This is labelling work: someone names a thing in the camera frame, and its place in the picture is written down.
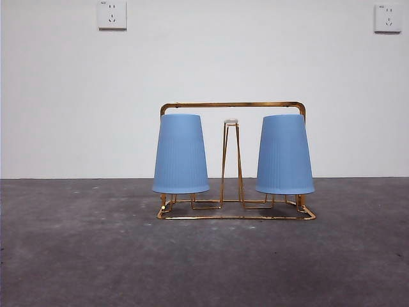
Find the blue ribbed plastic cup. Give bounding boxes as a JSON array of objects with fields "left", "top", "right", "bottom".
[
  {"left": 255, "top": 114, "right": 316, "bottom": 195},
  {"left": 151, "top": 113, "right": 210, "bottom": 195}
]

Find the gold wire cup rack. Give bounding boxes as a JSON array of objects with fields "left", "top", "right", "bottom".
[{"left": 156, "top": 101, "right": 317, "bottom": 221}]

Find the white wall socket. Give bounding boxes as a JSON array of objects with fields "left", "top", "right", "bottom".
[
  {"left": 374, "top": 3, "right": 403, "bottom": 34},
  {"left": 98, "top": 0, "right": 128, "bottom": 31}
]

